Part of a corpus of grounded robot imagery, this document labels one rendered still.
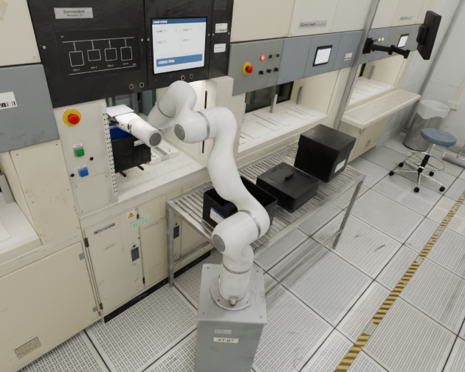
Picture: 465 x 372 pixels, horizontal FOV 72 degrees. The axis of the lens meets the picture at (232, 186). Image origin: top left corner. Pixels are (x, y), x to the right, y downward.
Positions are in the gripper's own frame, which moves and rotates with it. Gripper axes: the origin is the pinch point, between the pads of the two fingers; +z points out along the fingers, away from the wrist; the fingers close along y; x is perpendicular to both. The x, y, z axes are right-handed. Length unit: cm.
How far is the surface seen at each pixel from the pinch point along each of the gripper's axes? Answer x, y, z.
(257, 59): 23, 77, -20
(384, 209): -123, 232, -85
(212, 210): -36, 19, -52
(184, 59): 28.0, 25.1, -18.8
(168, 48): 33.4, 16.7, -18.8
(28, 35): 41, -36, -18
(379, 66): -18, 337, 8
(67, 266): -62, -44, -19
